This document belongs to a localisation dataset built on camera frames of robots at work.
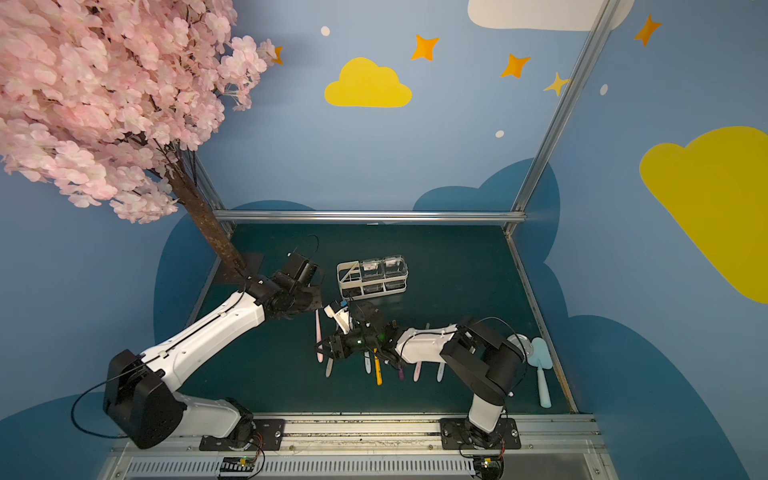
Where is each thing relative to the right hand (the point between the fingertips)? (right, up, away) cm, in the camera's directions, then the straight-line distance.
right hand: (323, 343), depth 80 cm
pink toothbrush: (-1, +3, 0) cm, 3 cm away
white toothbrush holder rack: (+10, +16, +14) cm, 23 cm away
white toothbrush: (+12, -8, +6) cm, 15 cm away
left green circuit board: (-20, -28, -7) cm, 35 cm away
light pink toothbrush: (+23, +4, -25) cm, 35 cm away
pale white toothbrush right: (+33, -10, +5) cm, 35 cm away
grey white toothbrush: (0, -9, +6) cm, 11 cm away
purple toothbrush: (+21, -10, +4) cm, 24 cm away
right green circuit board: (+43, -29, -7) cm, 52 cm away
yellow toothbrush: (+15, -11, +4) cm, 19 cm away
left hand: (-2, +13, +3) cm, 13 cm away
